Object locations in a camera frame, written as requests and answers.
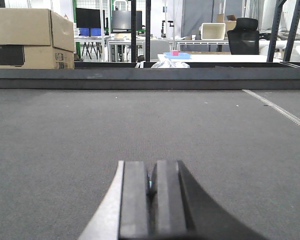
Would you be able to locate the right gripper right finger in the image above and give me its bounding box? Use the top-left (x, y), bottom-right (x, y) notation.
top-left (152, 160), bottom-right (265, 240)

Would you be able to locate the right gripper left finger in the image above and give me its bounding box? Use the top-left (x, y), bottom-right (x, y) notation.
top-left (79, 160), bottom-right (150, 240)

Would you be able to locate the dark conveyor belt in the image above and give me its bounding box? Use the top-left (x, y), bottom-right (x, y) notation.
top-left (0, 89), bottom-right (300, 240)

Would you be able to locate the pink block on tray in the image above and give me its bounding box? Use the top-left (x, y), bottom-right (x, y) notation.
top-left (171, 50), bottom-right (179, 56)

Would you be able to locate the white plastic bin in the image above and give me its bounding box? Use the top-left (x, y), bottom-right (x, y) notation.
top-left (200, 22), bottom-right (226, 40)

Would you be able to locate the crumpled plastic bag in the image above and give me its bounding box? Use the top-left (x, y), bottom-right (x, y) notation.
top-left (151, 58), bottom-right (190, 69)

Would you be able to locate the white table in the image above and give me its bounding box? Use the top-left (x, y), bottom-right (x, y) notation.
top-left (171, 54), bottom-right (267, 63)

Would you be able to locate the flat blue tray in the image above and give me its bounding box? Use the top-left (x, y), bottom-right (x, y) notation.
top-left (163, 52), bottom-right (191, 60)

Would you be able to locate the black office chair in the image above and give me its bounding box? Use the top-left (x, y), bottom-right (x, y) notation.
top-left (227, 17), bottom-right (260, 55)

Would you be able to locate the large cardboard box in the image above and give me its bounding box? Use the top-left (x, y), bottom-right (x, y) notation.
top-left (0, 8), bottom-right (75, 69)

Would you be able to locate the right black monitor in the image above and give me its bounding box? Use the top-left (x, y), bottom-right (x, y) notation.
top-left (111, 10), bottom-right (143, 33)

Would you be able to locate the black monitor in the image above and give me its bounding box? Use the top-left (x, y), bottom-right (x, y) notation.
top-left (75, 7), bottom-right (102, 37)
top-left (111, 10), bottom-right (143, 33)

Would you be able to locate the left black monitor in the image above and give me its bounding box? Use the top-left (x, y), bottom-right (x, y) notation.
top-left (75, 7), bottom-right (102, 37)

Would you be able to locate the conveyor side rail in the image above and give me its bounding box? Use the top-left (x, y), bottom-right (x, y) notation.
top-left (0, 67), bottom-right (300, 90)

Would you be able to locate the black vertical post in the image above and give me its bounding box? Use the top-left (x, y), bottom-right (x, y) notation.
top-left (130, 0), bottom-right (137, 63)

